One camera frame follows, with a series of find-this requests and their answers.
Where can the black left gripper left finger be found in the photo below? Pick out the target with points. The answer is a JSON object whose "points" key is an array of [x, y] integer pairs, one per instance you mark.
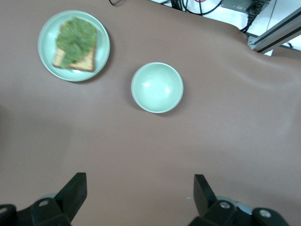
{"points": [[70, 195]]}

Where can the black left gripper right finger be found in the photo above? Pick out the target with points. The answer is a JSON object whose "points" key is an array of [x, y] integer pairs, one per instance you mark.
{"points": [[204, 195]]}

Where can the pale green bowl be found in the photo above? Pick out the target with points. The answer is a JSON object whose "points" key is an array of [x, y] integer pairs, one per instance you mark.
{"points": [[157, 87]]}

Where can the toast slice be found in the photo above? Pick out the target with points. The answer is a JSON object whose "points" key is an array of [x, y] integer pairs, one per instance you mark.
{"points": [[84, 64]]}

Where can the pale green plate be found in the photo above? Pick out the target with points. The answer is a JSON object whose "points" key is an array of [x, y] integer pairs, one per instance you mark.
{"points": [[47, 47]]}

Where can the green lettuce leaf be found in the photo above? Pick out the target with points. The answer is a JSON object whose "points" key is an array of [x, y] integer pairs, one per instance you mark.
{"points": [[75, 40]]}

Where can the aluminium frame profile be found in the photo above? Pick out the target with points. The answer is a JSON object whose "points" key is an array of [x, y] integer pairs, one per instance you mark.
{"points": [[277, 33]]}

